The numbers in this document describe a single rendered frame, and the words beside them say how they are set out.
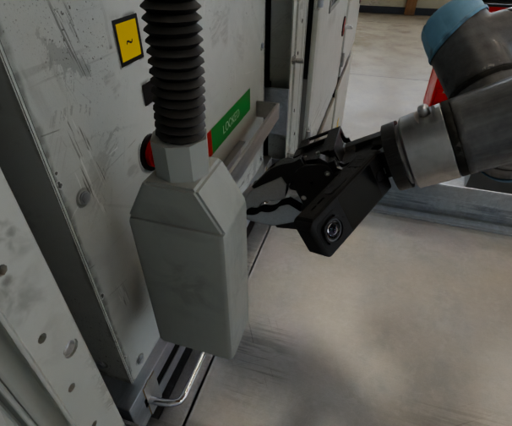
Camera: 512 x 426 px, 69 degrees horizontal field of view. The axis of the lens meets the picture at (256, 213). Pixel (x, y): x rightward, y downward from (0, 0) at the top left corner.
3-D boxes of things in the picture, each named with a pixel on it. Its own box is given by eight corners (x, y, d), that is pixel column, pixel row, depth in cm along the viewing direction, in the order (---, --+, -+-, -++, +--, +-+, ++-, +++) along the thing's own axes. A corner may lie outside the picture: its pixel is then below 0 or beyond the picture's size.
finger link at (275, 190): (246, 191, 51) (306, 172, 47) (231, 217, 47) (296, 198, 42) (235, 173, 50) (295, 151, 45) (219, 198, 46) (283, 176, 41)
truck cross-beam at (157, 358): (271, 180, 81) (272, 155, 77) (140, 437, 40) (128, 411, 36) (249, 177, 82) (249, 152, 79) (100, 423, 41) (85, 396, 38)
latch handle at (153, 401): (218, 331, 48) (218, 327, 47) (180, 415, 39) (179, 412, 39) (182, 321, 49) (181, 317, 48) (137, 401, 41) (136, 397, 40)
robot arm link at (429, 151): (465, 192, 35) (441, 115, 31) (414, 204, 37) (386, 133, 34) (455, 154, 40) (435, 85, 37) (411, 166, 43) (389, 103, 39)
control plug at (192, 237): (250, 318, 36) (247, 159, 25) (233, 363, 32) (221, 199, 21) (177, 299, 38) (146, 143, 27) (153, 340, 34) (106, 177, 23)
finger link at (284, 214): (257, 209, 53) (316, 192, 48) (243, 236, 48) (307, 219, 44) (246, 192, 51) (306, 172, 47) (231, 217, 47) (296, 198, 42)
